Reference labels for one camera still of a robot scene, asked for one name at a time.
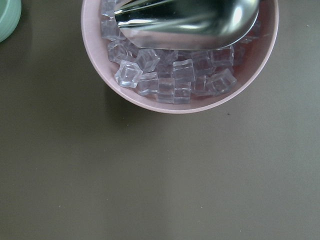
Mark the steel ice scoop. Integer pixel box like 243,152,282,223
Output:
114,0,260,51

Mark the pink bowl with ice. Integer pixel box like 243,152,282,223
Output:
81,0,279,114

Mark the mint green bowl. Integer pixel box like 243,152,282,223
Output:
0,0,22,42

